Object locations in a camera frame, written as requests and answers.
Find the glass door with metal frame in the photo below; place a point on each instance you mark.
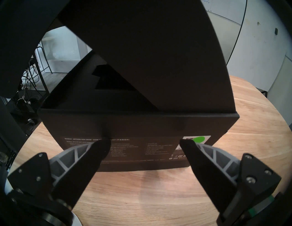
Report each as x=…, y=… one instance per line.
x=63, y=50

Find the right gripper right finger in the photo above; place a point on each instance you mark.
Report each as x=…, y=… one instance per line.
x=209, y=173

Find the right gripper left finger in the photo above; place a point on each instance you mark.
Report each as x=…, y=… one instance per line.
x=77, y=168

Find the wall whiteboard with writing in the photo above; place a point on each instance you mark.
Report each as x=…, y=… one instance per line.
x=223, y=11

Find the wooden seat metal chair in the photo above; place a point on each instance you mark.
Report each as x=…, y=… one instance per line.
x=42, y=59

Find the black equipment cart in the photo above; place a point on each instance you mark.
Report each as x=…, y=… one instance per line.
x=25, y=98

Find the black cardboard box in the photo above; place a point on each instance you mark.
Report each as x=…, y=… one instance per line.
x=148, y=68

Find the white label green dot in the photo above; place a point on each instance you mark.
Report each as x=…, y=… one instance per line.
x=202, y=139

